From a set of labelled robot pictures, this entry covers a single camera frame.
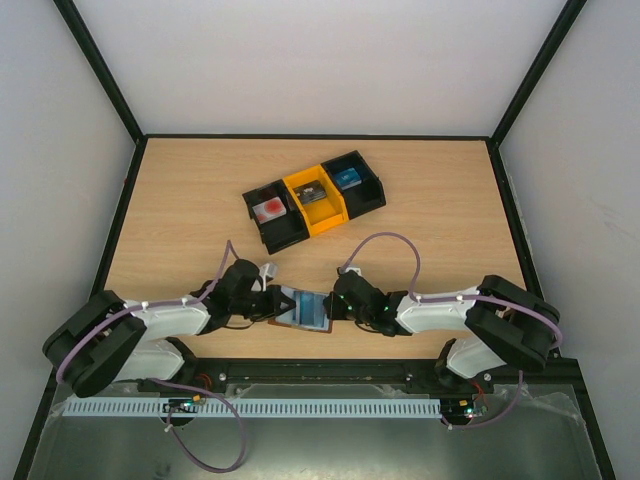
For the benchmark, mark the black bin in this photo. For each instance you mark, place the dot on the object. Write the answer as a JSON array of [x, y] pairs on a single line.
[[279, 219], [359, 186]]

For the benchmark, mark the red white card stack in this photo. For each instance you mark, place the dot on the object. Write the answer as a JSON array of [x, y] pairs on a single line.
[[269, 210]]

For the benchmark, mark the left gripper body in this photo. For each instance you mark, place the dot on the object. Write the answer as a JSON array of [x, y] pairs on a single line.
[[255, 308]]

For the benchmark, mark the light blue cable duct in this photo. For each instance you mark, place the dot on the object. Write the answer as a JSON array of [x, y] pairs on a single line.
[[247, 408]]

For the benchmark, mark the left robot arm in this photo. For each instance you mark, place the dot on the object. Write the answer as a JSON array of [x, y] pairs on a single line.
[[111, 340]]

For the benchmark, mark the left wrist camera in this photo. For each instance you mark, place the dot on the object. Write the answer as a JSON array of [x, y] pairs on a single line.
[[269, 272]]

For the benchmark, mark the right black bin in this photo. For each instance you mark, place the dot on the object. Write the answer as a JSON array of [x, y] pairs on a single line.
[[359, 186]]

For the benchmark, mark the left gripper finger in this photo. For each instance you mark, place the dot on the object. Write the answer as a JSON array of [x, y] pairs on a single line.
[[283, 316], [278, 297]]

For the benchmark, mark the left black bin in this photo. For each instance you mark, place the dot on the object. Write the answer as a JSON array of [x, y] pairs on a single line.
[[279, 219]]

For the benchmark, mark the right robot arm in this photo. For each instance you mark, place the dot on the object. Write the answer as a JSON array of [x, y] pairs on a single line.
[[506, 325]]

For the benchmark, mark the blue card stack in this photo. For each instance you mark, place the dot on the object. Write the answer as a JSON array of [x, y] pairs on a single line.
[[347, 178]]

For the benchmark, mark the black front rail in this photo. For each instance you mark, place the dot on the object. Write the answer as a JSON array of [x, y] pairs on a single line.
[[410, 376]]

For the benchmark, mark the yellow middle bin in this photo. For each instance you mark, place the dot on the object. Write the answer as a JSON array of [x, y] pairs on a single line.
[[322, 215]]

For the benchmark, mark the brown leather card holder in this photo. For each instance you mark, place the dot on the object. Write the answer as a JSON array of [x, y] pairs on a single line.
[[307, 314]]

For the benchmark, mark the metal sheet front panel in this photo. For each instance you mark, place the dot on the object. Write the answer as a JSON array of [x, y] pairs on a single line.
[[533, 433]]

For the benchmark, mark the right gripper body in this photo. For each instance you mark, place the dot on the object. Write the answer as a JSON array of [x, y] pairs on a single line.
[[338, 302]]

